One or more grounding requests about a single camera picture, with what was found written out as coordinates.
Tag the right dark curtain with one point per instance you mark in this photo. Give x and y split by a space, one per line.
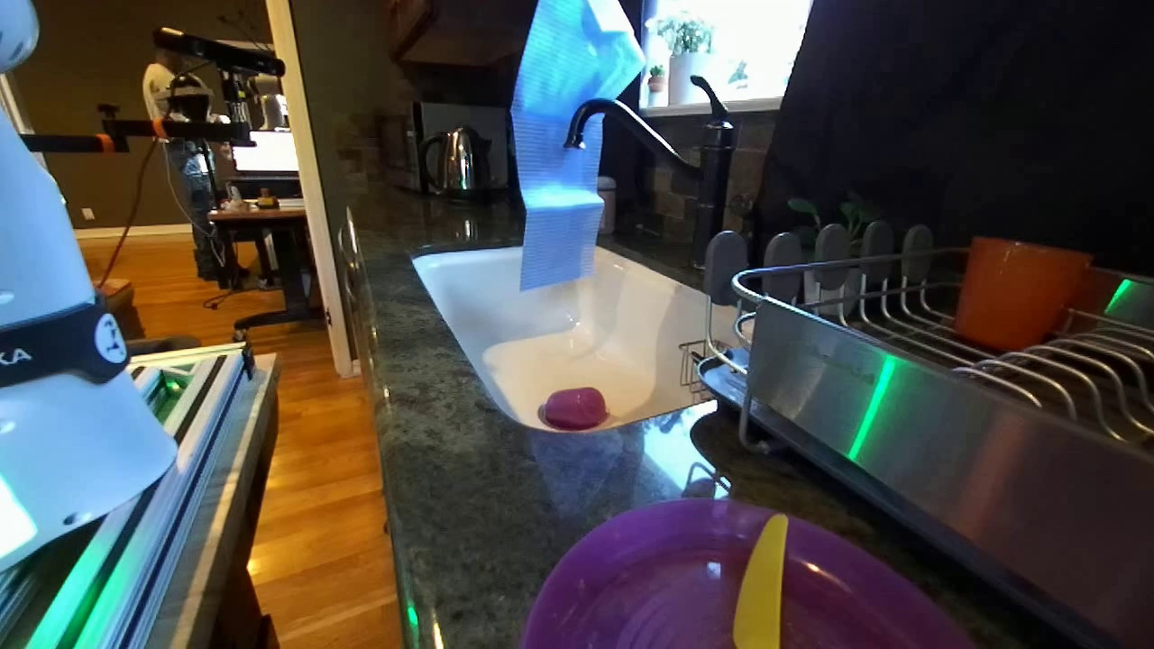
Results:
977 118

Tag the yellow plastic utensil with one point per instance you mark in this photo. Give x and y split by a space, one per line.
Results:
759 608

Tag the black kitchen faucet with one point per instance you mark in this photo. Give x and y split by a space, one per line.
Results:
709 171

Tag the person in background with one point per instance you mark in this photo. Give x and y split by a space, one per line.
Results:
183 158

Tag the steel kettle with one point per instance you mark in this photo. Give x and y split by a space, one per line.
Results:
457 165

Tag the purple plastic plate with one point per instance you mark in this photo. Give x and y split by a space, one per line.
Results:
689 576

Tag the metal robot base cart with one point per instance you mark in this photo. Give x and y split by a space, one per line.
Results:
168 571

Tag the white sink basin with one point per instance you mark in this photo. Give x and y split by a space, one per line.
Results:
623 328

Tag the blue cloth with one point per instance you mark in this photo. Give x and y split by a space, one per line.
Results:
575 53

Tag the purple object in sink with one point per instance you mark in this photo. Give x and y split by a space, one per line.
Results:
575 408

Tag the wooden table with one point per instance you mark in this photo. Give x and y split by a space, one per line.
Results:
282 244

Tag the orange cup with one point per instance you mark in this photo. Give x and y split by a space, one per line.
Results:
1016 295

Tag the white potted plant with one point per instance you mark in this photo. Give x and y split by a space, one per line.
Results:
689 46

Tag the steel dish rack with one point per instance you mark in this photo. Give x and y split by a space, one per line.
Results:
1027 465

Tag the camera tripod rig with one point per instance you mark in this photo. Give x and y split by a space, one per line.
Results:
241 71

